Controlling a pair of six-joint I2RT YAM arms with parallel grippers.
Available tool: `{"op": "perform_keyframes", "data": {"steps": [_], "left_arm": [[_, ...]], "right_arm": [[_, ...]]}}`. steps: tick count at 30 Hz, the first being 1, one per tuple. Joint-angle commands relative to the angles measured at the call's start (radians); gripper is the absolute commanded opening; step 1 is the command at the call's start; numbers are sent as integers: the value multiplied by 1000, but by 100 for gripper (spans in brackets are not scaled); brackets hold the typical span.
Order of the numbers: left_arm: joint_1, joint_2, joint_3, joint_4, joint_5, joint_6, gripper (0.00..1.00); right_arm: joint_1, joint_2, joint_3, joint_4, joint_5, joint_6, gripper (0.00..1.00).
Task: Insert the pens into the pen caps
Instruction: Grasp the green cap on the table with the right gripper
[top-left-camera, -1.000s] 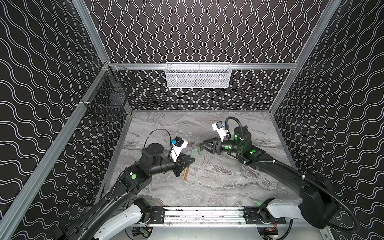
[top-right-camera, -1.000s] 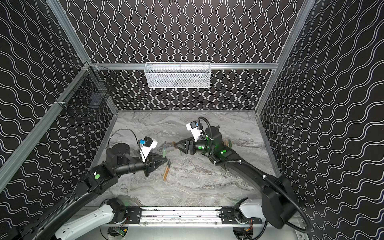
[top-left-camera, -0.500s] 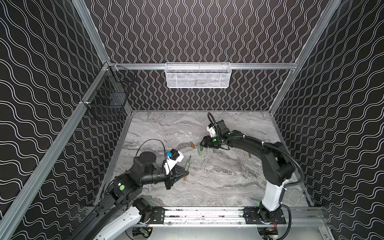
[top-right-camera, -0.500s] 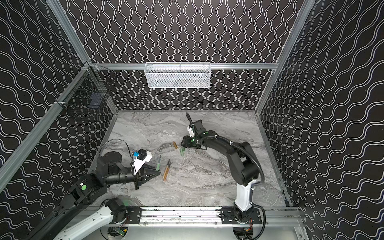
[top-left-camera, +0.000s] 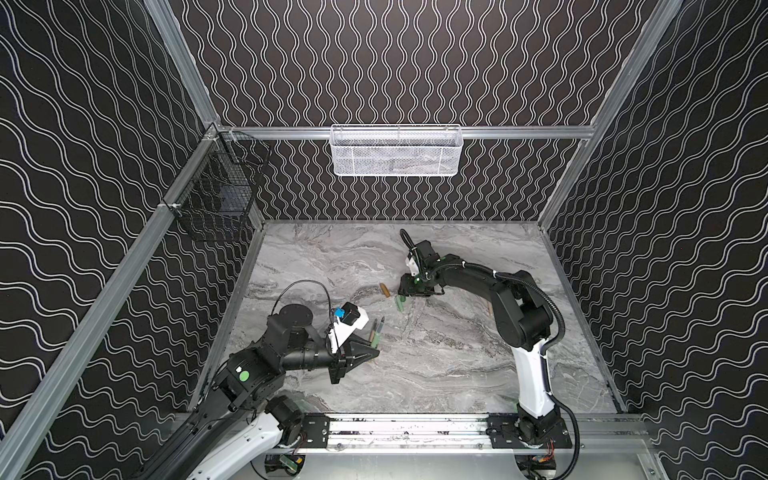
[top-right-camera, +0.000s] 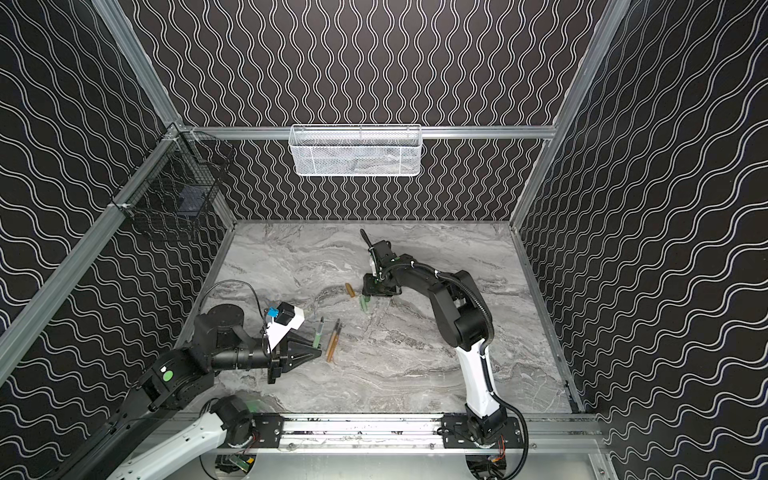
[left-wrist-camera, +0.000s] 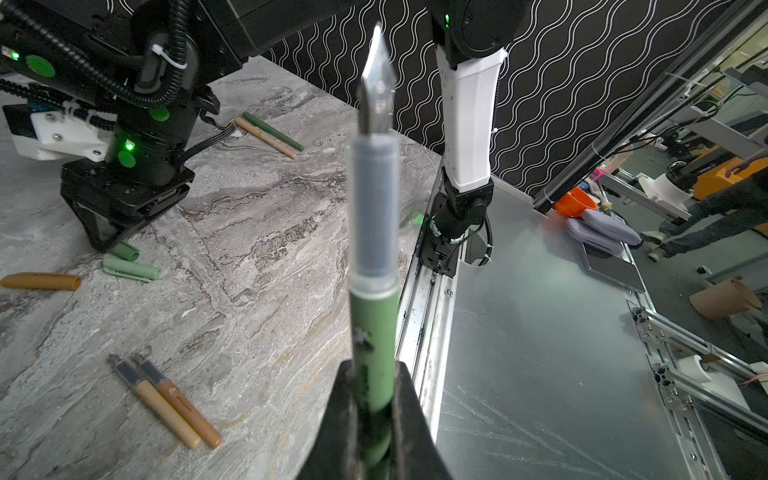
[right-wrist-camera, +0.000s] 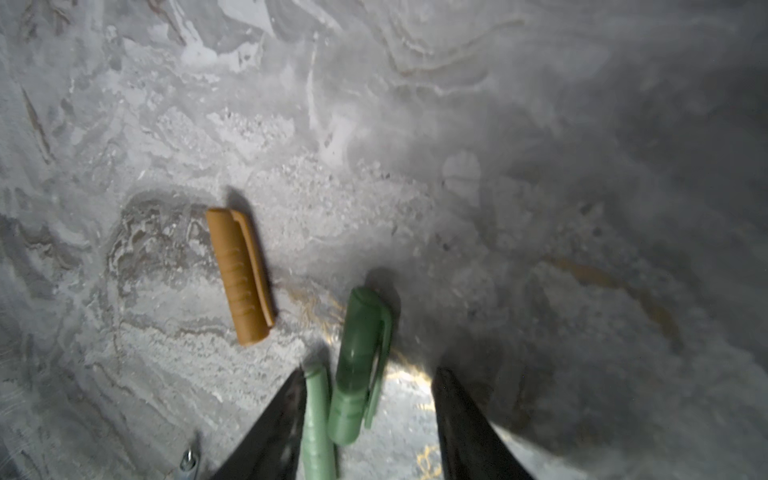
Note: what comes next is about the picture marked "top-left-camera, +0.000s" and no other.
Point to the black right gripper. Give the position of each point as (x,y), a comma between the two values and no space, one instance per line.
(417,283)

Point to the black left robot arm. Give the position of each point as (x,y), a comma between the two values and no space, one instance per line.
(243,414)

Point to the green pen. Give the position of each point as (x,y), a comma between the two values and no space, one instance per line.
(377,333)

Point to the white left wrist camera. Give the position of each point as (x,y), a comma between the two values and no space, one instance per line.
(345,321)

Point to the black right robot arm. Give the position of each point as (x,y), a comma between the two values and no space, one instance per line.
(526,319)

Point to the black wire mesh basket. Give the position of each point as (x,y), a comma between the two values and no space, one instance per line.
(219,203)

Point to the white wire mesh basket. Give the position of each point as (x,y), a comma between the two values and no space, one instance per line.
(388,150)

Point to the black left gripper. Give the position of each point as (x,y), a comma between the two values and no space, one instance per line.
(339,361)

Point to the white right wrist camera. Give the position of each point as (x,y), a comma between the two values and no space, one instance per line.
(413,264)

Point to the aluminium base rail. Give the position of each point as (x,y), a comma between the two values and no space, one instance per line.
(406,433)

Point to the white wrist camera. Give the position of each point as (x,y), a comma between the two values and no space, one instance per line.
(413,264)
(345,321)

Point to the orange pen cap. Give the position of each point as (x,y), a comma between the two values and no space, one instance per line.
(385,290)

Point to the light green pen cap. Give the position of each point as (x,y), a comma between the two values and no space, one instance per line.
(400,303)

